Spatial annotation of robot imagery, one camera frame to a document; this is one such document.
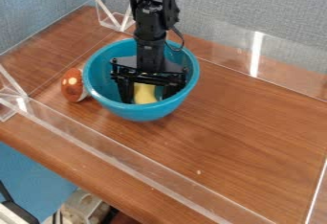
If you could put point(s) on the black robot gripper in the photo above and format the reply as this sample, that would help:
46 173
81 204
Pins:
148 67

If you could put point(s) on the yellow toy banana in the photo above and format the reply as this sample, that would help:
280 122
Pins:
145 93

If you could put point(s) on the blue plastic bowl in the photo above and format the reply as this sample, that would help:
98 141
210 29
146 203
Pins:
103 89

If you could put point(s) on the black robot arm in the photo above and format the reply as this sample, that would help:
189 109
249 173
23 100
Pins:
156 17

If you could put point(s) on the brown white toy mushroom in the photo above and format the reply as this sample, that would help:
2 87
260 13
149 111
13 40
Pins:
73 86

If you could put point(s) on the clear acrylic front barrier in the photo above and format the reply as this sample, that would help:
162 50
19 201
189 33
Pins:
142 187

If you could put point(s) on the clear acrylic barrier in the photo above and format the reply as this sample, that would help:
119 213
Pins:
142 187
285 63

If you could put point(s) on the clear acrylic back barrier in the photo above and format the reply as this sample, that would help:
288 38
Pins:
285 63

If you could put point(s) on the grey box under table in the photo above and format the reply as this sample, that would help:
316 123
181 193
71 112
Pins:
83 208

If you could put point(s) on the black chair edge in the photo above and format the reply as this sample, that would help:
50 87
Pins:
9 202

